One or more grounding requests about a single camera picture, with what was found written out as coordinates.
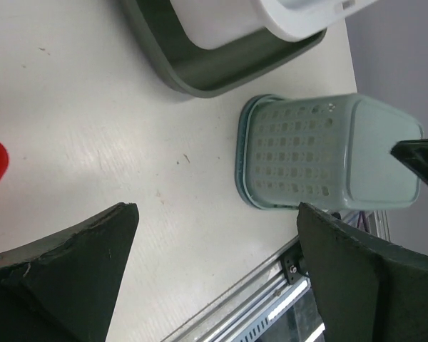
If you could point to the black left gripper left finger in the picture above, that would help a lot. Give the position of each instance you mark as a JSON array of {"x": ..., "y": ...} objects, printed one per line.
[{"x": 64, "y": 287}]

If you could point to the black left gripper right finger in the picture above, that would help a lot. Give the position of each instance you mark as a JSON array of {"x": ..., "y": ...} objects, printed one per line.
[{"x": 366, "y": 288}]

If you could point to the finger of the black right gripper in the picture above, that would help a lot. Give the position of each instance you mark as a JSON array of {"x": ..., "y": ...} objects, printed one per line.
[{"x": 413, "y": 154}]

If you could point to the light teal perforated basket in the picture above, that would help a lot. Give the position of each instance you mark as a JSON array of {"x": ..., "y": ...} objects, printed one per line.
[{"x": 333, "y": 152}]

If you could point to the dark green plastic tray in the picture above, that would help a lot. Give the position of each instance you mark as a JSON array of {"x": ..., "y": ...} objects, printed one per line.
[{"x": 201, "y": 73}]

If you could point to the white plastic tub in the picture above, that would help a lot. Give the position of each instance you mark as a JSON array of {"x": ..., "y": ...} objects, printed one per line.
[{"x": 210, "y": 24}]

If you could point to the white slotted cable duct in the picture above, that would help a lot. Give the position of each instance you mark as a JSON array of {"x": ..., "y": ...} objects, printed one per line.
[{"x": 276, "y": 312}]

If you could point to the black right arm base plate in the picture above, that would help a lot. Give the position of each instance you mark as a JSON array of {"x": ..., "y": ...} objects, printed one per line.
[{"x": 293, "y": 264}]

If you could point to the aluminium mounting rail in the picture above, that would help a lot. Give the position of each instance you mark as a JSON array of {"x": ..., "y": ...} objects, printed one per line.
[{"x": 208, "y": 318}]

